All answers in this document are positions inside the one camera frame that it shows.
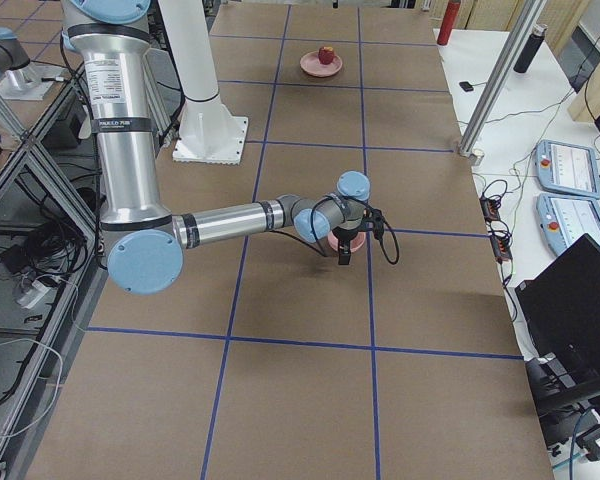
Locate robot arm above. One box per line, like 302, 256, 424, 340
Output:
62, 1, 371, 295

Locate pink bowl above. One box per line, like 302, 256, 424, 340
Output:
327, 232, 366, 253

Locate black laptop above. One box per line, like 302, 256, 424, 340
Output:
514, 232, 600, 376

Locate black water bottle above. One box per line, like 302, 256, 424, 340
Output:
513, 24, 548, 74

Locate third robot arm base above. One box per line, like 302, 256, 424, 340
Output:
0, 27, 51, 101

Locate black power strip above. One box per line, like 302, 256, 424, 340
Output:
479, 195, 513, 264

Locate near teach pendant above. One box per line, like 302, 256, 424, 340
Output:
536, 193, 600, 256

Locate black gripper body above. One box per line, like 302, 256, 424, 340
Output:
334, 227, 359, 252

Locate white camera stand pillar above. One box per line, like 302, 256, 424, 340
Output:
159, 0, 249, 165

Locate teach pendant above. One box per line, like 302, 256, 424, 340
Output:
536, 193, 600, 256
535, 139, 600, 199

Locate pink plate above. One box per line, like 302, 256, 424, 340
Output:
299, 51, 343, 78

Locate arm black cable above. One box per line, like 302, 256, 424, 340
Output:
269, 197, 400, 266

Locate red apple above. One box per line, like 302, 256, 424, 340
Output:
318, 46, 335, 65

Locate aluminium frame post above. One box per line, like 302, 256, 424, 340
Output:
457, 0, 546, 166

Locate red water bottle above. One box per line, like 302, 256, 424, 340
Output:
437, 0, 461, 46

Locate small black square device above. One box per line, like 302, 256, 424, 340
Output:
459, 81, 474, 92

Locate far teach pendant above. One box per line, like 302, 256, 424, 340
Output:
535, 139, 600, 199

